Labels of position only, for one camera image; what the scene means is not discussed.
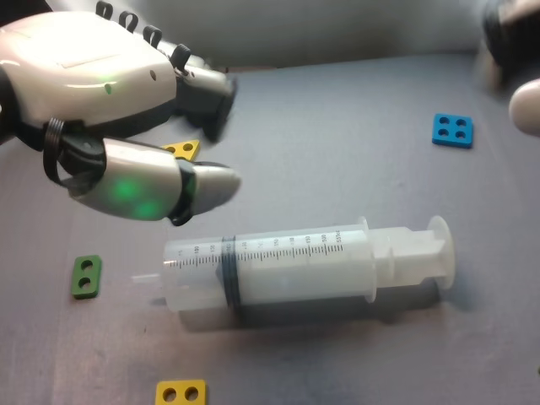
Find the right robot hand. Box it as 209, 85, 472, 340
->
474, 0, 540, 137

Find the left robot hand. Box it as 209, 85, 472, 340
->
0, 0, 242, 227

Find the large clear plastic syringe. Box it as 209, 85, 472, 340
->
131, 215, 456, 316

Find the blue square four-hole block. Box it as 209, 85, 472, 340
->
431, 112, 474, 149

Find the yellow triangle block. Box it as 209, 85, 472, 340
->
162, 138, 200, 161

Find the green two-hole block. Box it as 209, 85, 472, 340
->
70, 255, 103, 300

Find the grey table cloth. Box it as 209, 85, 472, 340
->
0, 50, 540, 405

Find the white backdrop sheet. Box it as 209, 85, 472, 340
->
138, 0, 490, 71

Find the yellow rectangular two-hole block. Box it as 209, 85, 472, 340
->
154, 379, 208, 405

